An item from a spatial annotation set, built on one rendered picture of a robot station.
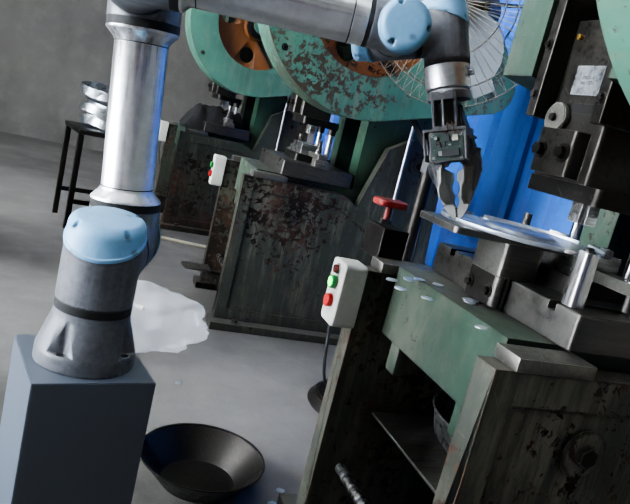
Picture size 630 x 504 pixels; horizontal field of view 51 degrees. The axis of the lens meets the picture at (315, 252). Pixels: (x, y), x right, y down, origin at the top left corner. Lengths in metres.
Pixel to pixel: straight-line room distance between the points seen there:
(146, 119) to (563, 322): 0.73
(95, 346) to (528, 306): 0.69
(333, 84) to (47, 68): 5.44
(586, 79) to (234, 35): 3.12
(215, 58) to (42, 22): 3.76
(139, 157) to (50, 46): 6.50
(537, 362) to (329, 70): 1.65
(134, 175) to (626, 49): 0.73
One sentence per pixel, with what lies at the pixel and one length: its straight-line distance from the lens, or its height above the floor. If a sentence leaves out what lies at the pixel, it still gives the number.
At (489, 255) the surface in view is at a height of 0.73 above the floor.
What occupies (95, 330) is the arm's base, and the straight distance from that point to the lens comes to 1.04.
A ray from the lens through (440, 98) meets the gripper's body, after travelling 1.11.
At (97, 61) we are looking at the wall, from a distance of 7.59.
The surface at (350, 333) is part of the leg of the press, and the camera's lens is 1.40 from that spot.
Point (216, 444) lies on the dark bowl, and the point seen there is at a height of 0.04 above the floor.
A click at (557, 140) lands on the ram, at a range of 1.25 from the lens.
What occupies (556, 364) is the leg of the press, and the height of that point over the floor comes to 0.64.
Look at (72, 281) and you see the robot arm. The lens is 1.03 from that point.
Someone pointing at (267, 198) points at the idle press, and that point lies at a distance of 2.64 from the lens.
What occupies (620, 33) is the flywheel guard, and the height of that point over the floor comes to 1.07.
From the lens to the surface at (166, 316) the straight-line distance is 2.28.
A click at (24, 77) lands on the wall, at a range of 7.63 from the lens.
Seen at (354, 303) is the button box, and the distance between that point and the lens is 1.37.
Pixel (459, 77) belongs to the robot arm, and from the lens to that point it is 1.13.
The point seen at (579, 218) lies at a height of 0.83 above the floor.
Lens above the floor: 0.89
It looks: 11 degrees down
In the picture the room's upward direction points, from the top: 14 degrees clockwise
